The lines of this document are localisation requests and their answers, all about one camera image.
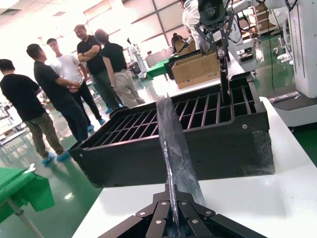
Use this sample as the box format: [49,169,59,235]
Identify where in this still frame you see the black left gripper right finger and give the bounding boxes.
[177,193,268,238]

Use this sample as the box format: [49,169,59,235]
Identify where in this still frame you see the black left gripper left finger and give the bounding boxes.
[98,190,174,238]

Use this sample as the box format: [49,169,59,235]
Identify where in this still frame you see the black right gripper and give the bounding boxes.
[193,0,236,63]

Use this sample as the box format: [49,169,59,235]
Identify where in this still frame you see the black graphics card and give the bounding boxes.
[218,56,232,105]

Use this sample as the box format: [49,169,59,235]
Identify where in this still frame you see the dark translucent antistatic bag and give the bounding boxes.
[156,93,208,236]

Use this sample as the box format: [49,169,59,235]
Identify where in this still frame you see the labelled cardboard box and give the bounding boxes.
[171,53,221,89]

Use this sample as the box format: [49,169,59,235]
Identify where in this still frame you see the black slotted container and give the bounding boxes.
[68,73,276,188]

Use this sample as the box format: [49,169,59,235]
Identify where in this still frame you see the person in white shirt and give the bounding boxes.
[182,0,203,51]

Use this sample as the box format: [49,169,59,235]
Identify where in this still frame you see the white standing fan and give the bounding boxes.
[269,6,295,65]

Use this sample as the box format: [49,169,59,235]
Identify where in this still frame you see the distant green table cover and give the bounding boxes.
[146,60,174,80]

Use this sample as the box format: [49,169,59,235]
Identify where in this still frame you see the person black top beige trousers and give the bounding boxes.
[95,29,146,109]

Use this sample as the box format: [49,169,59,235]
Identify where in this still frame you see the person in black polo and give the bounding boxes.
[73,24,124,114]

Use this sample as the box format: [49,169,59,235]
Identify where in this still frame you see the white table leg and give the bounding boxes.
[6,198,44,238]

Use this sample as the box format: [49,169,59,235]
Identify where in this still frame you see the white cloth strip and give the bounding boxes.
[22,163,38,176]

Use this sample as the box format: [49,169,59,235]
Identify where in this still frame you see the person in white t-shirt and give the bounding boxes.
[47,38,106,127]

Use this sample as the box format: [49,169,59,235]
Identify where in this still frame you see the person black shirt dark trousers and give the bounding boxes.
[26,44,90,142]

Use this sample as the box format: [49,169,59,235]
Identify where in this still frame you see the person black shirt khaki trousers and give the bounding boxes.
[0,59,68,167]

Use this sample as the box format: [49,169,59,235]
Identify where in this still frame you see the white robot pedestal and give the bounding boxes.
[268,0,317,127]

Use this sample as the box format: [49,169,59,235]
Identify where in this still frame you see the silver bag on pedestal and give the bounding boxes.
[268,91,301,104]

